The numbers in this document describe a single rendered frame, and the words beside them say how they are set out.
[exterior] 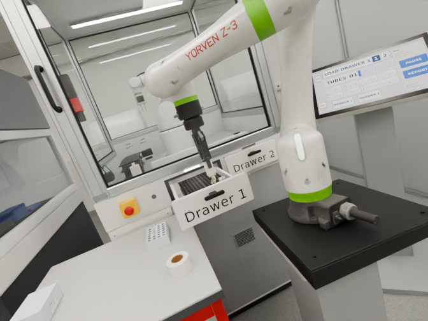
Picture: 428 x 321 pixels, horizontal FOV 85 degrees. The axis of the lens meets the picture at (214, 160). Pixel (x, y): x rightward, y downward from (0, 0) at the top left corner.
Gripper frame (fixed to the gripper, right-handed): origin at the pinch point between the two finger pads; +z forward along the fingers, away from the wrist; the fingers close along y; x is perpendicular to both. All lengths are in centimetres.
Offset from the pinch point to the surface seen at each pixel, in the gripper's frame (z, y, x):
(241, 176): 4.9, 11.1, 8.0
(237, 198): 12.1, 11.1, 4.3
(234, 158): 6.0, -20.8, 17.8
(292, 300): 97, -17, 24
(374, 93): -4, 1, 85
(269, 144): 6.1, -20.8, 38.3
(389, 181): 45, -4, 91
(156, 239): 17.1, 3.9, -28.2
